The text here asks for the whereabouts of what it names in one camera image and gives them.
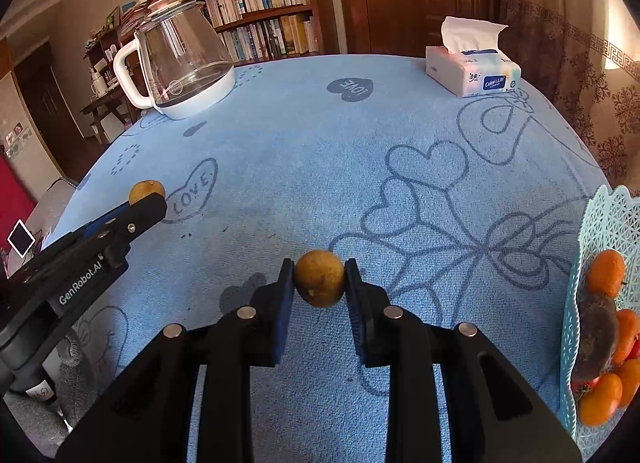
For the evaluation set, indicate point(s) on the patterned beige curtain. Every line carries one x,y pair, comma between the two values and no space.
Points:
565,53

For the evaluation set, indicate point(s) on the small tan longan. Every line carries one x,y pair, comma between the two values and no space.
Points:
320,278
145,188

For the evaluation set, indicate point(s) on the light blue plastic basket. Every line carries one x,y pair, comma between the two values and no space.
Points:
600,223

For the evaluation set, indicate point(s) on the dark wooden cabinet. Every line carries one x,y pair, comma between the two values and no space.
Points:
45,103

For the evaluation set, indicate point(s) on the black white diamond card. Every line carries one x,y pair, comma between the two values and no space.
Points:
21,238

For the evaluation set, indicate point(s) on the grey cloth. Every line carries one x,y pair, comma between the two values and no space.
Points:
75,368

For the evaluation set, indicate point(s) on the blue printed tablecloth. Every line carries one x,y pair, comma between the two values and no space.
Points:
300,168

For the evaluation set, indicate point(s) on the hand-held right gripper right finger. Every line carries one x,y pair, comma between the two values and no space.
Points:
356,318

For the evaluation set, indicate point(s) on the red board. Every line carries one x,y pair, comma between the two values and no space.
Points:
15,198

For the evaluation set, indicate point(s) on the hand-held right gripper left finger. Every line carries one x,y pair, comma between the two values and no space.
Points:
284,313

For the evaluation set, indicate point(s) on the low wooden shelf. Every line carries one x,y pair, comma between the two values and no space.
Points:
107,108

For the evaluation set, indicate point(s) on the white mug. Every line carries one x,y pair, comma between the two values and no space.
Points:
98,85

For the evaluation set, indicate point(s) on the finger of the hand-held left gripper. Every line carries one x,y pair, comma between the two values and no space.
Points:
142,220
107,222

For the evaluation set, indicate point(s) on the white tissue pack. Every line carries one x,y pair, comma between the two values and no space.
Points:
465,73

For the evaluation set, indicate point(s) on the glass kettle white base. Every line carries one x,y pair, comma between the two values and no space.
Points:
185,68

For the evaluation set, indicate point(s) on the red tomato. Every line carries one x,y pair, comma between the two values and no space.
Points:
636,350
584,385

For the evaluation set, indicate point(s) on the small mandarin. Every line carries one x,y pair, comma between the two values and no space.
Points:
606,273

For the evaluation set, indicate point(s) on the dark purple mangosteen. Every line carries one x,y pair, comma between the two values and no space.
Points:
595,338

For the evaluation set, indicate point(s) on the wooden bookshelf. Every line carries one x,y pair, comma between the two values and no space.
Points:
325,3

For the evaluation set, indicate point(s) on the large orange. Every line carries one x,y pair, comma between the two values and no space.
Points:
627,335
602,400

